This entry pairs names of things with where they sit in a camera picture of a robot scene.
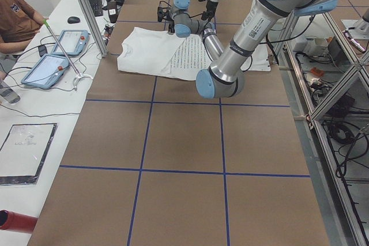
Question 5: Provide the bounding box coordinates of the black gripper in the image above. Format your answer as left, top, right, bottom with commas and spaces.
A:
198, 0, 216, 21
157, 1, 173, 22

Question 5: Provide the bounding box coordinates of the white long-sleeve printed shirt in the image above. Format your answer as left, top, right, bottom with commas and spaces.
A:
117, 27, 211, 81

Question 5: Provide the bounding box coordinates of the black keyboard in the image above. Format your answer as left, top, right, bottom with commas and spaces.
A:
88, 0, 103, 17

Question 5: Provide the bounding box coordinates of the black computer mouse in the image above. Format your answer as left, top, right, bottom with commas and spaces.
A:
67, 16, 81, 24

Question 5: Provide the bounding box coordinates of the upper blue teach pendant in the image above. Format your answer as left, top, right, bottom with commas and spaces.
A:
58, 29, 89, 56

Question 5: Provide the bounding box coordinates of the blue teach pendant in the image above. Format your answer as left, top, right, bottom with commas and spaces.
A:
21, 54, 69, 89
58, 29, 89, 56

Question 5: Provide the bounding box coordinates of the black smartphone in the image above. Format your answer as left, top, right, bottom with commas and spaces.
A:
37, 44, 48, 57

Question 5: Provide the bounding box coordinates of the lower blue teach pendant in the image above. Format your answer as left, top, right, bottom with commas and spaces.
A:
21, 54, 69, 89

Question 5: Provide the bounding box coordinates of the person in brown shirt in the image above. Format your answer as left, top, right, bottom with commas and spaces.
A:
1, 0, 47, 54

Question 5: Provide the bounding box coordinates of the clear bag with black border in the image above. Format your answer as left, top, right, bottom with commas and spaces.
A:
1, 123, 57, 186

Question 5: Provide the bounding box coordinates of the red cylinder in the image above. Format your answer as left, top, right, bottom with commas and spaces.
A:
1, 210, 38, 233

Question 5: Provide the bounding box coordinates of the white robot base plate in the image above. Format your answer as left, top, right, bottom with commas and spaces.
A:
241, 44, 271, 71

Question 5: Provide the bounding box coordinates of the aluminium frame post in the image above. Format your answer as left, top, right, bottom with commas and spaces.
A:
78, 0, 107, 58

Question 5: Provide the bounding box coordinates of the aluminium table frame rail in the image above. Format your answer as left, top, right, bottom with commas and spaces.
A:
278, 9, 368, 245

